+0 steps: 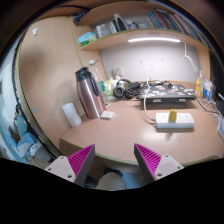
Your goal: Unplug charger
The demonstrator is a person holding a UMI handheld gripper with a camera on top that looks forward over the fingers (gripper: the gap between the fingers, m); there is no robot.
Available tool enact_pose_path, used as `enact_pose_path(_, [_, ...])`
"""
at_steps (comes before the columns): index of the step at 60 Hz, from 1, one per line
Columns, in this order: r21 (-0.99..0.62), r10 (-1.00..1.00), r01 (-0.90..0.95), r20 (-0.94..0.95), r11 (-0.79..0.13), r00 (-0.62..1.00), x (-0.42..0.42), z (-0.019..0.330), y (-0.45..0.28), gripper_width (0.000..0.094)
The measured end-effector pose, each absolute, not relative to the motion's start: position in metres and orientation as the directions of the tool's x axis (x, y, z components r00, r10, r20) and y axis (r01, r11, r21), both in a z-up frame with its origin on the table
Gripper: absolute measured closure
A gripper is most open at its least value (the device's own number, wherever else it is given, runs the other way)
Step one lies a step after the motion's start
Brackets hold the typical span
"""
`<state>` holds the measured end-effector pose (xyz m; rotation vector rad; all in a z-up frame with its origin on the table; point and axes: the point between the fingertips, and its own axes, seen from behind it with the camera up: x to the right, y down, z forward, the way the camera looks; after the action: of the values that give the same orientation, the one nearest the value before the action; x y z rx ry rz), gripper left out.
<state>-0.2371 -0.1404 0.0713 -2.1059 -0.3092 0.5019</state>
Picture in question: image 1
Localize black white bottle on shelf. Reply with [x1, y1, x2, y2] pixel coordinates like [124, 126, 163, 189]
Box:
[114, 14, 127, 31]

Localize black laptop with stickers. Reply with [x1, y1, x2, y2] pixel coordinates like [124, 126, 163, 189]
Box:
[140, 84, 195, 103]

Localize rose metal thermos jug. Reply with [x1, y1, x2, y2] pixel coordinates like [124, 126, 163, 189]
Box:
[75, 67, 106, 119]

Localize white folded tissue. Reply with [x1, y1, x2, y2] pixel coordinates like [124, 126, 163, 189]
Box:
[100, 111, 116, 119]

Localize blue white box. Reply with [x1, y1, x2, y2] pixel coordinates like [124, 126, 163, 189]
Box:
[203, 79, 213, 100]

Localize white power strip cable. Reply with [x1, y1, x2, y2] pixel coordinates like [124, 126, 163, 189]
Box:
[143, 77, 158, 126]

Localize white power strip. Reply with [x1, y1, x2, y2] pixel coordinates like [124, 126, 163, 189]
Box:
[155, 112, 195, 129]

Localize row of books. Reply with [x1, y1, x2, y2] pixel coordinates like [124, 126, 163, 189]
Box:
[146, 9, 201, 41]

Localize white wire hanger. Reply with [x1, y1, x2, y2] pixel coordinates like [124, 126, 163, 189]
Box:
[176, 41, 199, 79]

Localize teal tissue pack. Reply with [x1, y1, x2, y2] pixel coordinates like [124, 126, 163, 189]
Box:
[78, 32, 96, 46]

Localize yellow bottle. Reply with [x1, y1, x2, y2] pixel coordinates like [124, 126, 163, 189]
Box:
[195, 77, 202, 97]

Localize black headphones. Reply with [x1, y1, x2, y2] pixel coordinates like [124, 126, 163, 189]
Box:
[113, 79, 134, 99]

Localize under-shelf light bar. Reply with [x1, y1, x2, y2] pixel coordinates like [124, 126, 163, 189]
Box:
[128, 37, 181, 43]

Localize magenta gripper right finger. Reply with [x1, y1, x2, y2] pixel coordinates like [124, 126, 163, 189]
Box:
[134, 143, 183, 184]

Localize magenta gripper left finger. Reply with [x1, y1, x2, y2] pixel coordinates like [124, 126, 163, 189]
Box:
[45, 144, 95, 186]

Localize wooden wall shelf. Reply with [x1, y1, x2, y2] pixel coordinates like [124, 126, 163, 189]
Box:
[79, 1, 209, 50]

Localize yellow charger plug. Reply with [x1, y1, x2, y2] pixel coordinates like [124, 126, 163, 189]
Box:
[168, 109, 177, 122]

